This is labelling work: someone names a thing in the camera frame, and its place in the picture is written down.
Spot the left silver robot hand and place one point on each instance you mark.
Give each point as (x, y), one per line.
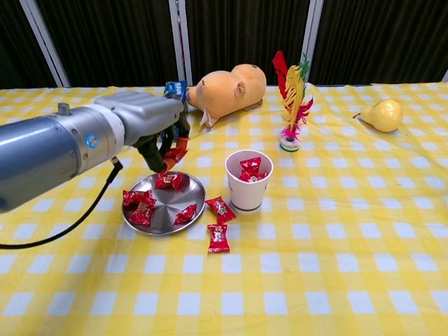
(150, 115)

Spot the red candy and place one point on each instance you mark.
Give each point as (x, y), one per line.
(253, 178)
(185, 214)
(220, 209)
(141, 214)
(168, 181)
(134, 197)
(250, 164)
(218, 239)
(174, 154)

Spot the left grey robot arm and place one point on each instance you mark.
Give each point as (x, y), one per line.
(42, 150)

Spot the white paper cup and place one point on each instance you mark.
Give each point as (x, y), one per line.
(245, 199)

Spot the blue cookie box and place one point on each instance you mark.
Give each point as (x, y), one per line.
(175, 89)

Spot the orange plush animal toy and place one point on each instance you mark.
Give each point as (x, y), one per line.
(224, 94)

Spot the black pleated curtain panel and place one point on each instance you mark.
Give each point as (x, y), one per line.
(385, 42)
(245, 31)
(14, 42)
(112, 42)

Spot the round steel plate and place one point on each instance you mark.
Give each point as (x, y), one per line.
(168, 210)

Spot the colourful feather shuttlecock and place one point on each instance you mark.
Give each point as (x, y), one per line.
(293, 91)

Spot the yellow white checked tablecloth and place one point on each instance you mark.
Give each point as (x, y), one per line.
(315, 245)

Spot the yellow pear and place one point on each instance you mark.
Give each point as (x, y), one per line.
(383, 115)

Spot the white metal frame post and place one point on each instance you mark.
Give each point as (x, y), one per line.
(446, 77)
(311, 42)
(180, 42)
(45, 45)

